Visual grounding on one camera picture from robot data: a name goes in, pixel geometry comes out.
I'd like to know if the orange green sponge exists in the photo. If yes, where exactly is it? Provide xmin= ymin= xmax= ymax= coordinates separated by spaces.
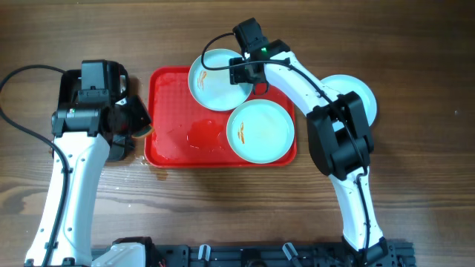
xmin=131 ymin=125 xmax=154 ymax=139

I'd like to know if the light blue plate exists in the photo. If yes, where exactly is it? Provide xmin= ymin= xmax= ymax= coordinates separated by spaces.
xmin=226 ymin=99 xmax=295 ymax=165
xmin=188 ymin=56 xmax=252 ymax=111
xmin=321 ymin=74 xmax=378 ymax=126

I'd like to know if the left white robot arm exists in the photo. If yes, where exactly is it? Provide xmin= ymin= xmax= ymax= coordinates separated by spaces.
xmin=24 ymin=59 xmax=153 ymax=266

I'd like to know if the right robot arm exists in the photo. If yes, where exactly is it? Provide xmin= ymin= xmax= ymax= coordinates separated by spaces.
xmin=229 ymin=18 xmax=387 ymax=266

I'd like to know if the black water tray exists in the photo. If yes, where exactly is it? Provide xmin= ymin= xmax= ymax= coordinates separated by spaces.
xmin=52 ymin=60 xmax=130 ymax=146

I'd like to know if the red plastic tray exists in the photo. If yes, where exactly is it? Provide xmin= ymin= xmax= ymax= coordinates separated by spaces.
xmin=143 ymin=65 xmax=298 ymax=170

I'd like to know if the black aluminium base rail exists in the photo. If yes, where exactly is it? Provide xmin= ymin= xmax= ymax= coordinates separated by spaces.
xmin=92 ymin=240 xmax=416 ymax=267

